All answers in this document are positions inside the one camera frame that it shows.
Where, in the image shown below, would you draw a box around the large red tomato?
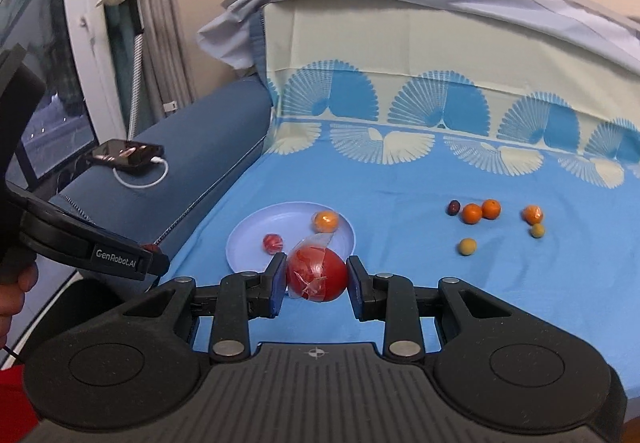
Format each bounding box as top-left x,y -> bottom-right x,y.
285,232 -> 349,304

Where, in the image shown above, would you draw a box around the dark blue padded bed edge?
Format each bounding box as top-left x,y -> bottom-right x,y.
50,76 -> 273,274

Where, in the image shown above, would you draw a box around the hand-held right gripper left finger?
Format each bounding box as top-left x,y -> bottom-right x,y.
119,254 -> 289,365

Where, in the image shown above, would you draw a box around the blue fan print bedsheet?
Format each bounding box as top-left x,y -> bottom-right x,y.
160,0 -> 640,399

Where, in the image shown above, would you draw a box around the black smartphone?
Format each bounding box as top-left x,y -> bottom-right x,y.
84,139 -> 166,170

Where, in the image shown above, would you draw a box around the white charging cable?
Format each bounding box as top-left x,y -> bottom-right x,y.
112,157 -> 170,189

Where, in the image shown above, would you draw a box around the red garment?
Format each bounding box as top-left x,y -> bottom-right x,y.
0,363 -> 38,443

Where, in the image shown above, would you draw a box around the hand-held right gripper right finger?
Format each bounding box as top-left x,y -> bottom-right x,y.
346,254 -> 519,365

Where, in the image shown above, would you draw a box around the thin black cable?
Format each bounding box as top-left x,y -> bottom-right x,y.
0,343 -> 26,366

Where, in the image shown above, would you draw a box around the light purple plate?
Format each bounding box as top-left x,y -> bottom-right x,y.
226,202 -> 357,276

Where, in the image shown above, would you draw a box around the grey curtain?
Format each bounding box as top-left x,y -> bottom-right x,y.
132,0 -> 198,124

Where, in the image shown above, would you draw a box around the white framed window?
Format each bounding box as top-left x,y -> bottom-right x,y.
0,0 -> 131,189

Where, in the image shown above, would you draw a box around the person's left hand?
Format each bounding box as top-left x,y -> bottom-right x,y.
0,263 -> 41,342

